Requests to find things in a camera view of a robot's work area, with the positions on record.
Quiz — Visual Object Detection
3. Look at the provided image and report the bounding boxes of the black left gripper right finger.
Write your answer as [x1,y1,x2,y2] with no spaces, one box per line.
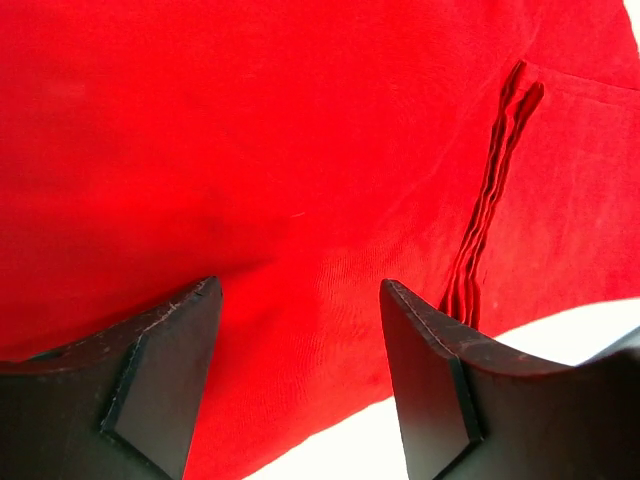
[380,280,639,479]

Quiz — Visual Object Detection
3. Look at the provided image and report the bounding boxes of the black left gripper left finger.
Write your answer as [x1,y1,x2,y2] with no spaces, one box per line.
[1,277,222,479]

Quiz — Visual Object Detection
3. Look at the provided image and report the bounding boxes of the red trousers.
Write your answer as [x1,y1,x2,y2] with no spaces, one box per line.
[1,1,639,479]

